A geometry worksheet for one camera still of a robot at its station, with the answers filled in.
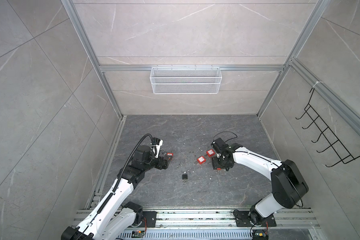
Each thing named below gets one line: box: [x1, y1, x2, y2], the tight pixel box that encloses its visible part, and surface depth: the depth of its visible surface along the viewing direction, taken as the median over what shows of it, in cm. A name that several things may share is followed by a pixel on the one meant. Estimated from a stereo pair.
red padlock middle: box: [197, 156, 207, 165], surface depth 95 cm
